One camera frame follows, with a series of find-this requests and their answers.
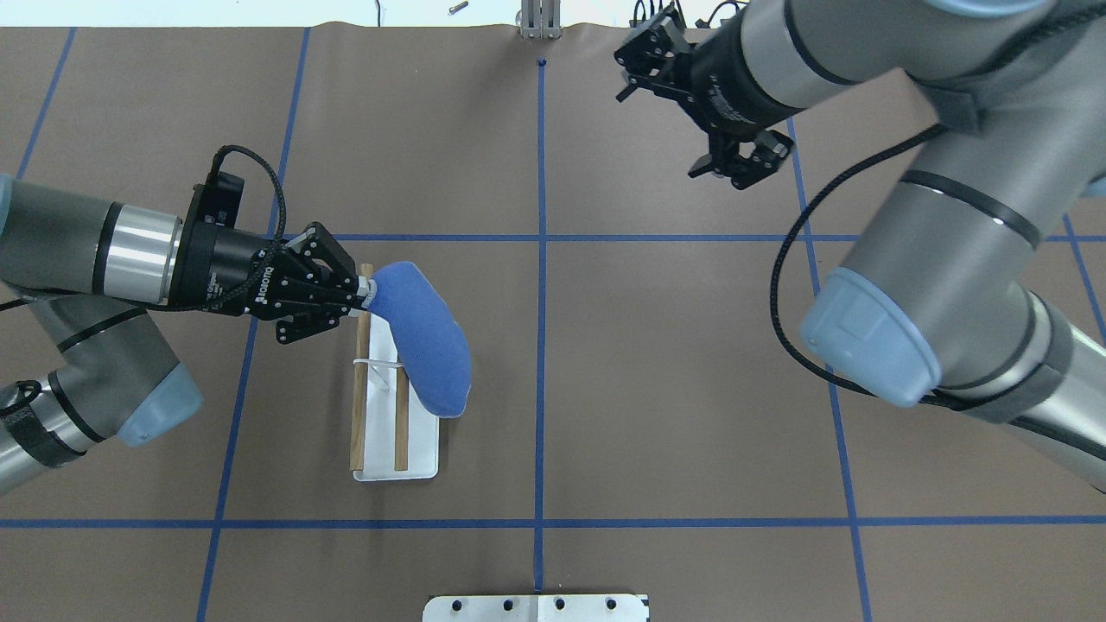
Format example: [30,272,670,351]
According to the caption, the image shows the blue microfiber towel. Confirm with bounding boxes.
[368,261,473,419]

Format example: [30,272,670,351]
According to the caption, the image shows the black cables behind table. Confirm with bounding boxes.
[629,0,753,30]

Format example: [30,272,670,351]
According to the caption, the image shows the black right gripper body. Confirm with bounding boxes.
[674,22,799,139]

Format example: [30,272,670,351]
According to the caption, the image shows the metal clamp at table edge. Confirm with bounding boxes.
[517,0,563,40]

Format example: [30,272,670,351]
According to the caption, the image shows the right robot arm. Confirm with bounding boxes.
[613,1,1105,491]

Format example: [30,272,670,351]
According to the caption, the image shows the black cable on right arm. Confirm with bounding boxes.
[770,124,960,410]

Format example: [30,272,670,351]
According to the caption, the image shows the right wooden rack bar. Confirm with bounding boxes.
[392,366,410,473]

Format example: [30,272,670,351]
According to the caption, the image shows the wooden rack bar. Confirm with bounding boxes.
[392,366,410,473]
[349,310,371,471]

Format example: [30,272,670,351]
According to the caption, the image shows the left wooden rack bar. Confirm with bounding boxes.
[349,310,371,471]

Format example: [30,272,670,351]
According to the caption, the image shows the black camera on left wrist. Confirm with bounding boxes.
[187,172,246,229]

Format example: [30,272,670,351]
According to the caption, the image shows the blue tape line crosswise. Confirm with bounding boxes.
[333,232,865,243]

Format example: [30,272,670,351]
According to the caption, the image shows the white rack base plate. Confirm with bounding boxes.
[351,314,440,483]

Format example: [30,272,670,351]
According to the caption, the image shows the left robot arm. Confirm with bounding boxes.
[3,172,376,493]

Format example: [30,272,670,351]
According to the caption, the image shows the white metal plate with holes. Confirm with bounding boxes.
[422,593,653,621]

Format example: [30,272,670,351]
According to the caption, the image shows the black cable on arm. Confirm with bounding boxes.
[210,145,288,286]
[770,124,960,410]

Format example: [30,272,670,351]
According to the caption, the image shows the white rack bracket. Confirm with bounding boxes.
[352,357,404,398]

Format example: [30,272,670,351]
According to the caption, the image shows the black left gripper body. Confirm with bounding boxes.
[177,221,280,319]

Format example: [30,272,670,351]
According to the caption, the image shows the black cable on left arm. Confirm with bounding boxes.
[210,145,288,286]

